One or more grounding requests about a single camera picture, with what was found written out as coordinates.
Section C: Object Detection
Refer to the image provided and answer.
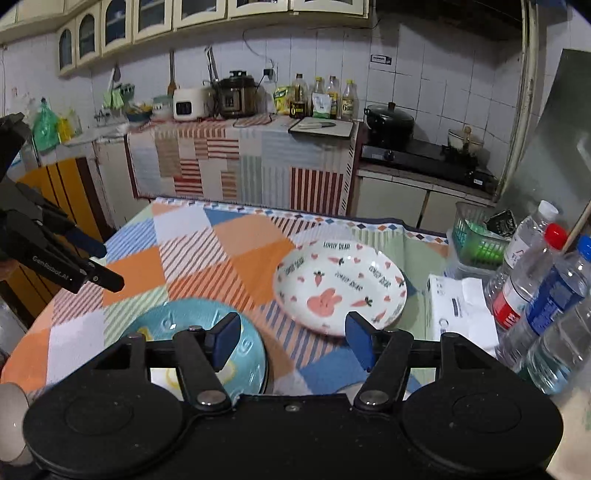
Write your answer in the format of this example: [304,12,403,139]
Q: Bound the cream wall cabinets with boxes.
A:
[0,0,371,77]

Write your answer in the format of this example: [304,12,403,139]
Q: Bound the green plastic bag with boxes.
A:
[32,98,61,153]

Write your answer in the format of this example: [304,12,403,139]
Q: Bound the dark cutting board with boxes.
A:
[288,117,355,138]

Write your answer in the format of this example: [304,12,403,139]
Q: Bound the green label water bottle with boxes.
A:
[522,295,591,396]

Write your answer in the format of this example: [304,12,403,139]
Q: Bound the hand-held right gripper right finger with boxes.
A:
[345,311,498,412]

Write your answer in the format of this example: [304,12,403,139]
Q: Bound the white tissue pack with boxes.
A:
[427,273,500,358]

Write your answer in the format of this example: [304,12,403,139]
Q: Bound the cream base cabinet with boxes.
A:
[355,170,496,232]

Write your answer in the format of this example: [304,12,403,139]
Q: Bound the white rice cooker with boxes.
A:
[173,87,211,122]

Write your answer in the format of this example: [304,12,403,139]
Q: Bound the dark oil bottle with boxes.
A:
[292,74,309,116]

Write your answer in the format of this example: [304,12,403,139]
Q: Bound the blue label water bottle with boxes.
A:
[496,235,591,372]

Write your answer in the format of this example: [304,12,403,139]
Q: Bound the white rabbit print plate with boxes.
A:
[272,239,408,337]

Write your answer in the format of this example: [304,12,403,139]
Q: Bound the black wok with lid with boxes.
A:
[364,102,415,140]

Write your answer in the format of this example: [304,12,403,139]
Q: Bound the small cream pot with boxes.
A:
[448,126,485,156]

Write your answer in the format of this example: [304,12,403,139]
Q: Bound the white round object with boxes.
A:
[0,383,29,465]

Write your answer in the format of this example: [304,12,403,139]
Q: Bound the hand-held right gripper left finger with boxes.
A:
[92,312,242,412]

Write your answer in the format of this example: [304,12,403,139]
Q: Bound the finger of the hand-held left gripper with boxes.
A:
[85,259,125,293]
[59,222,108,259]

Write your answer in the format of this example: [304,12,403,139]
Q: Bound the black gas stove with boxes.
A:
[361,137,498,188]

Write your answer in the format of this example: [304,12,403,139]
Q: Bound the dark pressure cooker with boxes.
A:
[218,70,258,119]

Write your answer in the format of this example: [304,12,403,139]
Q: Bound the patchwork tablecloth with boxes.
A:
[0,198,499,398]

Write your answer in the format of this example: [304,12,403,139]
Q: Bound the grey metal panel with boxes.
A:
[501,48,591,214]

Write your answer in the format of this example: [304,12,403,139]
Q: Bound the orange wooden cabinet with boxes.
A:
[8,156,117,308]

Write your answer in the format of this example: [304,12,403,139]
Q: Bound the white cap water bottle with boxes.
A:
[484,200,559,296]

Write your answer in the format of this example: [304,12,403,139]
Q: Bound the yellow oil bottle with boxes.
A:
[325,75,341,120]
[341,80,359,121]

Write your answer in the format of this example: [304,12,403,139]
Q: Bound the green plastic basket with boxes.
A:
[447,201,514,268]

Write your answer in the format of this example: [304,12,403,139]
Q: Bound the red label water bottle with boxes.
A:
[490,223,568,330]

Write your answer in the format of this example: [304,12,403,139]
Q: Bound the striped counter cloth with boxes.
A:
[126,115,359,216]

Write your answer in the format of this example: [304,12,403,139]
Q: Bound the yellow snack bag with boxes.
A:
[273,85,294,116]

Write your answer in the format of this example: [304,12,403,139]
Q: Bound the green label oil bottle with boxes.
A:
[311,76,327,119]

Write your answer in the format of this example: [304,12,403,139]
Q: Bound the light blue plate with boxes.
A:
[121,298,269,396]

